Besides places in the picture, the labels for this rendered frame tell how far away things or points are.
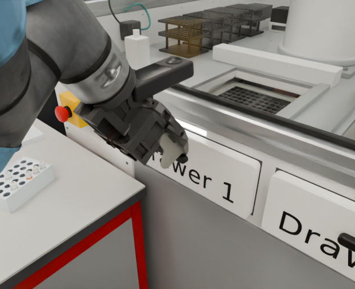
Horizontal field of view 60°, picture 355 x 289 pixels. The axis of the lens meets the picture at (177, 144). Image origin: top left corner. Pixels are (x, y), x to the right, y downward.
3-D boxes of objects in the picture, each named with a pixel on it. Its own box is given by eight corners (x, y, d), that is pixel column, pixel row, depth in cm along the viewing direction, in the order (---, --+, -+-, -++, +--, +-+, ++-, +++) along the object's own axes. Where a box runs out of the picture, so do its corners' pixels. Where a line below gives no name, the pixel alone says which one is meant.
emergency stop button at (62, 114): (63, 125, 71) (60, 110, 69) (55, 120, 74) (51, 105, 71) (75, 121, 73) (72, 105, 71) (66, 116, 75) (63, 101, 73)
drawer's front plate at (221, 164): (246, 220, 51) (255, 167, 45) (131, 155, 68) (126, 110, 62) (252, 214, 52) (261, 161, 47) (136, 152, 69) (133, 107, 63)
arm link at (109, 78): (83, 27, 37) (128, 38, 32) (105, 54, 40) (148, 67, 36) (43, 74, 35) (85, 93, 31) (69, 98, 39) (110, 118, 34)
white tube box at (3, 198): (10, 214, 61) (4, 199, 58) (-20, 202, 63) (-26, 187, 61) (55, 178, 70) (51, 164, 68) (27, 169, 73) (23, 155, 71)
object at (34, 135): (-4, 157, 77) (-7, 151, 76) (-16, 144, 82) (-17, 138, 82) (45, 139, 85) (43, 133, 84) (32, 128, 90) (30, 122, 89)
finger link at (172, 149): (169, 176, 53) (139, 150, 46) (187, 148, 54) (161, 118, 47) (182, 183, 51) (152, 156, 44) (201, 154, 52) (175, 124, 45)
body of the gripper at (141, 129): (114, 149, 48) (62, 105, 38) (145, 105, 50) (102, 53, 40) (148, 168, 44) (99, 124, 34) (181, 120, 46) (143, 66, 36)
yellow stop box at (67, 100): (77, 130, 73) (71, 102, 69) (61, 121, 77) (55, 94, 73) (95, 122, 76) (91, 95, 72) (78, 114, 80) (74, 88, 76)
